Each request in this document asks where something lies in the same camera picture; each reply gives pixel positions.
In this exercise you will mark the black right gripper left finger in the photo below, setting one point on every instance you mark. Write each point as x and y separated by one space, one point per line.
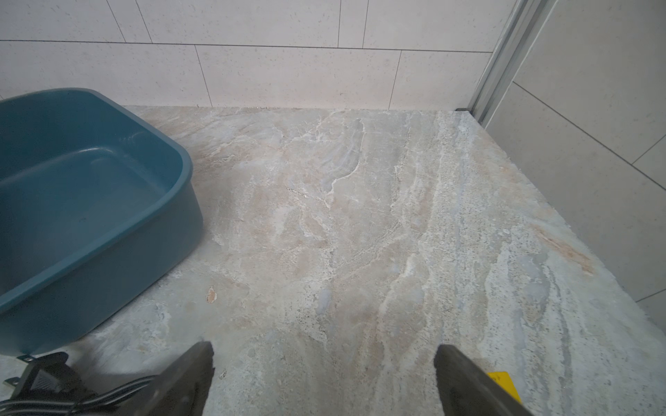
182 389

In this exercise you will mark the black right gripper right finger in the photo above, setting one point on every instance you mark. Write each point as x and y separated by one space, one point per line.
464 389

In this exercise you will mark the teal plastic storage box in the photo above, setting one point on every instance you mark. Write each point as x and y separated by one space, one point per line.
96 206

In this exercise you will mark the yellow plastic scraper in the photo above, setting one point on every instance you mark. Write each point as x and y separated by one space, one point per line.
504 380

